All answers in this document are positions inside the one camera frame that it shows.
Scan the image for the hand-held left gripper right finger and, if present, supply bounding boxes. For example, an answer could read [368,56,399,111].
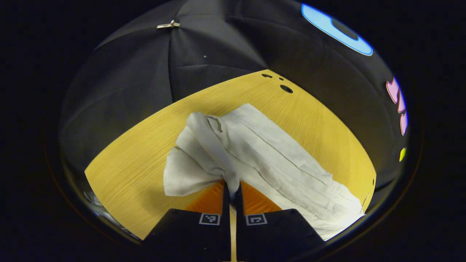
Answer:
[235,181,325,262]

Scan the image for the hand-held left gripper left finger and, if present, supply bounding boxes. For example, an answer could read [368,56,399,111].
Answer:
[142,180,232,262]

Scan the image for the white jeans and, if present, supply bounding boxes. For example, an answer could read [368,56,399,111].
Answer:
[163,103,366,241]

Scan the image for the black backdrop cloth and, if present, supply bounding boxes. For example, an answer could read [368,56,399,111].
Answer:
[58,0,410,190]

